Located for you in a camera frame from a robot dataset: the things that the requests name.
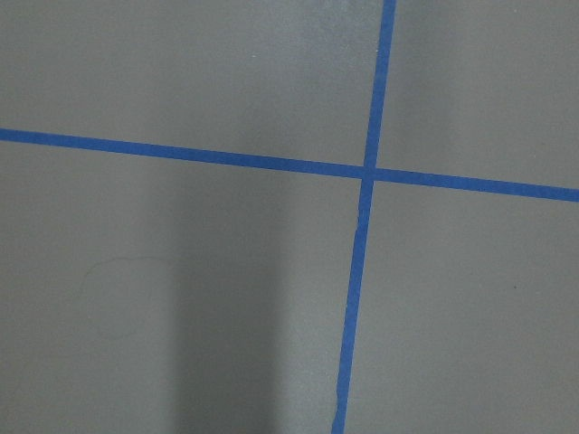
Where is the crossing blue tape line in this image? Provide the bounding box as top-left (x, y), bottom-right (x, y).
top-left (330, 0), bottom-right (396, 434)

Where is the long blue tape line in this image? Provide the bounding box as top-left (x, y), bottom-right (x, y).
top-left (1, 128), bottom-right (578, 203)

